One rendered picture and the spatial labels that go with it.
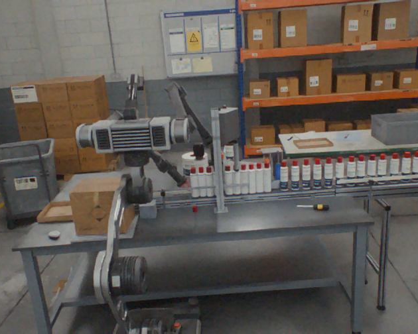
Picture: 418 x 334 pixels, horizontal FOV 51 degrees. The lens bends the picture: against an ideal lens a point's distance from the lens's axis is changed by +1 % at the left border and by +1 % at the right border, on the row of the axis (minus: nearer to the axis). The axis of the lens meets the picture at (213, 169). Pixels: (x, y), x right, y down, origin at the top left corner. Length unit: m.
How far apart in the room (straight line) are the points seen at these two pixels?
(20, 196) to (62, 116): 1.59
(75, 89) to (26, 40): 2.01
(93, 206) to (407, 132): 2.97
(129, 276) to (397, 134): 3.06
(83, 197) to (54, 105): 3.76
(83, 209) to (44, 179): 2.39
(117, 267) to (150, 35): 5.64
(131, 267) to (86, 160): 4.39
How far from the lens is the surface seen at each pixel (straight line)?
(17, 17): 7.97
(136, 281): 2.04
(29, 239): 2.84
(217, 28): 7.10
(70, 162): 6.40
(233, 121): 2.70
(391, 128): 4.35
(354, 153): 4.25
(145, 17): 7.34
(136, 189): 2.36
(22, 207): 5.14
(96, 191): 2.55
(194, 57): 7.13
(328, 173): 2.99
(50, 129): 6.35
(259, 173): 2.89
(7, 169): 4.99
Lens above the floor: 1.96
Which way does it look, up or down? 18 degrees down
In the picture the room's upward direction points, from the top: 4 degrees counter-clockwise
